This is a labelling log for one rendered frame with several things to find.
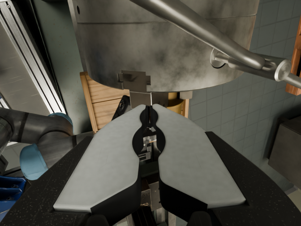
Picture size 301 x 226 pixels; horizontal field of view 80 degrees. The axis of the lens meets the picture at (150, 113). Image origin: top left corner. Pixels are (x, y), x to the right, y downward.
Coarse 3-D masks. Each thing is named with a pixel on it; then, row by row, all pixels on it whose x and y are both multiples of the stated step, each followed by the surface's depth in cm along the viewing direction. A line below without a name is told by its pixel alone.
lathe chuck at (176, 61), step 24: (96, 24) 24; (120, 24) 22; (144, 24) 21; (168, 24) 21; (216, 24) 22; (240, 24) 24; (96, 48) 26; (120, 48) 24; (144, 48) 23; (168, 48) 22; (192, 48) 23; (96, 72) 29; (120, 72) 26; (168, 72) 24; (192, 72) 24; (216, 72) 25; (240, 72) 29
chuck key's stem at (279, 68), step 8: (216, 56) 24; (224, 56) 23; (264, 56) 19; (272, 56) 18; (232, 64) 22; (240, 64) 21; (272, 64) 17; (280, 64) 17; (288, 64) 17; (248, 72) 20; (256, 72) 19; (264, 72) 18; (272, 72) 17; (280, 72) 17; (288, 72) 18; (280, 80) 18
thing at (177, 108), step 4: (172, 92) 40; (176, 92) 41; (168, 96) 40; (172, 96) 40; (176, 96) 41; (168, 100) 40; (172, 100) 41; (176, 100) 42; (180, 100) 42; (168, 104) 40; (172, 104) 40; (176, 104) 40; (180, 104) 40; (168, 108) 39; (172, 108) 40; (176, 108) 41; (180, 108) 42; (176, 112) 41; (180, 112) 43
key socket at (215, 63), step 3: (213, 51) 24; (216, 51) 24; (213, 54) 24; (210, 57) 24; (213, 57) 24; (210, 60) 24; (213, 60) 24; (213, 63) 25; (216, 63) 25; (219, 63) 25; (222, 63) 25; (213, 66) 25; (216, 66) 25; (219, 66) 25
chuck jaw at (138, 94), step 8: (128, 72) 26; (136, 72) 25; (144, 72) 25; (120, 80) 27; (128, 80) 26; (136, 80) 26; (144, 80) 26; (128, 88) 27; (136, 88) 27; (144, 88) 26; (136, 96) 29; (144, 96) 28; (152, 96) 29; (160, 96) 33; (136, 104) 30; (144, 104) 29; (152, 104) 29; (160, 104) 34
